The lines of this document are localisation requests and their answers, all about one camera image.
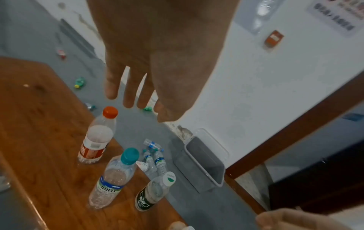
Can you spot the orange-capped red-label plastic bottle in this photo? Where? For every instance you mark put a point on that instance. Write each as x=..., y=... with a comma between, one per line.
x=96, y=137

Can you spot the dark door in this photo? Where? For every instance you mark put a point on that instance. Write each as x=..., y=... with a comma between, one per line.
x=318, y=184

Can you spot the person's left hand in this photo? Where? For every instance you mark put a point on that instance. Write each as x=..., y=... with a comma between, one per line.
x=159, y=45

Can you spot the white-capped dark-label plastic bottle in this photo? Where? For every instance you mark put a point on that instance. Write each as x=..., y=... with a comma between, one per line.
x=152, y=193

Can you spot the grey plastic storage bin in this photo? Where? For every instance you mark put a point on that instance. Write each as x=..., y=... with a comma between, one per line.
x=199, y=161

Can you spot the teal-capped blue-label plastic bottle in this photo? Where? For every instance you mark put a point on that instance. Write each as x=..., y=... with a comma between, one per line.
x=109, y=179

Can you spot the person's right hand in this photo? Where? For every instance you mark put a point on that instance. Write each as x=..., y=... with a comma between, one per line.
x=290, y=221

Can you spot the brown wooden table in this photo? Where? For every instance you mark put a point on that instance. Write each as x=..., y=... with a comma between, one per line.
x=34, y=123

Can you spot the glossy wall notice sheet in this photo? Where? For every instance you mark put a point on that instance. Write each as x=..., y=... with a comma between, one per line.
x=256, y=18

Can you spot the brown wooden door frame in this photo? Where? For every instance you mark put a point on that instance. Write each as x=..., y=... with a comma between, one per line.
x=284, y=138

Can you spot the small red-label plastic bottle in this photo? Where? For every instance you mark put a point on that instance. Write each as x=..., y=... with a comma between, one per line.
x=61, y=54

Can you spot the large green-capped plastic bottle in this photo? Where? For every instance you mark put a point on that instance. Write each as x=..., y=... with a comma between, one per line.
x=160, y=161

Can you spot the blue-capped blue-label plastic bottle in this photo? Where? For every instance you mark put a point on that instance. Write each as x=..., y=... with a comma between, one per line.
x=153, y=144

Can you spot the slim green-capped plastic bottle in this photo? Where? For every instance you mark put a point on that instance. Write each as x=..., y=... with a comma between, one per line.
x=148, y=160

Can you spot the white printed-label plastic bottle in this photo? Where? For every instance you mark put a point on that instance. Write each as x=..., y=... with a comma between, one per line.
x=142, y=165

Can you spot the white wall poster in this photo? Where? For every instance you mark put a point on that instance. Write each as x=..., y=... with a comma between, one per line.
x=338, y=15

